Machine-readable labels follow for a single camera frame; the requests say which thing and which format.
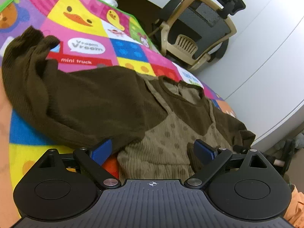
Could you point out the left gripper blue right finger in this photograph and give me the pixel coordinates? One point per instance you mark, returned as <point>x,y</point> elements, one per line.
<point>213,160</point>

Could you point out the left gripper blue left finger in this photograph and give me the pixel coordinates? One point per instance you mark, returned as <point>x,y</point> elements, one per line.
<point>91,160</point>

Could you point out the brown polka dot dress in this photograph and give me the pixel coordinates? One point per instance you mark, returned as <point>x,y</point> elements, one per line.
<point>151,121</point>

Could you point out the orange cloth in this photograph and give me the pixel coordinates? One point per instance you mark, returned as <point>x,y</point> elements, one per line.
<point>295,211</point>

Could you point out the colourful cartoon play mat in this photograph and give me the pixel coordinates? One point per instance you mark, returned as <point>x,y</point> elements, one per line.
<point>21,145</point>

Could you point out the beige mesh office chair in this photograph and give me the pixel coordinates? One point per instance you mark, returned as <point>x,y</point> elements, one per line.
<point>194,32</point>

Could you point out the white desk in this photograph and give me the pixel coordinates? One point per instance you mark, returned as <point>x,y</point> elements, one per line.
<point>146,11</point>

